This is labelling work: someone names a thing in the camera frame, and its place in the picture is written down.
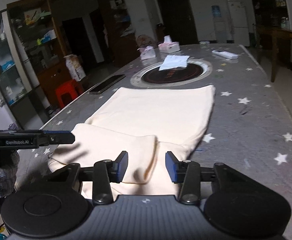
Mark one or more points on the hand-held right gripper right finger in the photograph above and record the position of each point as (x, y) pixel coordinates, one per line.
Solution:
(171, 167)

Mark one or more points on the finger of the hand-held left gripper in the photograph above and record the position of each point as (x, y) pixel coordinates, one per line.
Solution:
(61, 138)

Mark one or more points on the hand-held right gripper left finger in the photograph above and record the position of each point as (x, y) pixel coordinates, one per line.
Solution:
(121, 166)

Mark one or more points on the cream garment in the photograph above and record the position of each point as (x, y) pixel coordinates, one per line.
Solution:
(148, 115)

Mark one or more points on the person's left forearm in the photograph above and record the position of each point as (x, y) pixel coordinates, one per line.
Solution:
(3, 180)

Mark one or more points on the red plastic stool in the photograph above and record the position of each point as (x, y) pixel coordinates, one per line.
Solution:
(66, 91)

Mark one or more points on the glass door cabinet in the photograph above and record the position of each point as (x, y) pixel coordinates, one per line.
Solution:
(8, 80)

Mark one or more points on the wooden cabinet with shelves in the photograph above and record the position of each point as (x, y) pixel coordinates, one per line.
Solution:
(51, 77)

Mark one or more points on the white printed sack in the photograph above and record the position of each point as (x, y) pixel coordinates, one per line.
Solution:
(74, 67)

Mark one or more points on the dark smartphone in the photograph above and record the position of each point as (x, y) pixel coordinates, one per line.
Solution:
(108, 83)

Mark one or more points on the grey star tablecloth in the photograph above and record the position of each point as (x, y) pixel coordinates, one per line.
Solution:
(248, 130)

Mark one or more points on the round black induction cooktop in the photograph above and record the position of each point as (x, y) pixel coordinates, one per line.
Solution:
(181, 75)

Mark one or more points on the white paper tissue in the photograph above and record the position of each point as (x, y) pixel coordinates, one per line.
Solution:
(173, 62)

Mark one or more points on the white tissue box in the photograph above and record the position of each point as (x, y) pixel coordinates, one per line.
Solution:
(169, 47)
(147, 53)

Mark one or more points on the wooden archway shelf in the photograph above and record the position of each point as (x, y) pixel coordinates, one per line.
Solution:
(121, 30)

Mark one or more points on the white remote control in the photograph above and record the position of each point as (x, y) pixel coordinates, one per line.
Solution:
(224, 54)

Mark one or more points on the white water dispenser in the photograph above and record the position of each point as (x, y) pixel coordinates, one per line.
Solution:
(220, 31)

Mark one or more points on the dark wooden door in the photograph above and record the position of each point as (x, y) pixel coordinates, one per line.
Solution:
(178, 17)

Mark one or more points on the white refrigerator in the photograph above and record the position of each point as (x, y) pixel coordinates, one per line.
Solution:
(238, 22)

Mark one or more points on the blue water bottle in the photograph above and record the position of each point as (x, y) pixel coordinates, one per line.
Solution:
(216, 11)

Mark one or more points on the dark wooden side table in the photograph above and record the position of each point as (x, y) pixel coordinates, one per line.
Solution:
(280, 33)

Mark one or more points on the glass jar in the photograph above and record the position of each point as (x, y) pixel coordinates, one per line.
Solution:
(284, 23)

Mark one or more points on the tall wooden shelf unit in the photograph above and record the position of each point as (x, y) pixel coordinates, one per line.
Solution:
(268, 5)

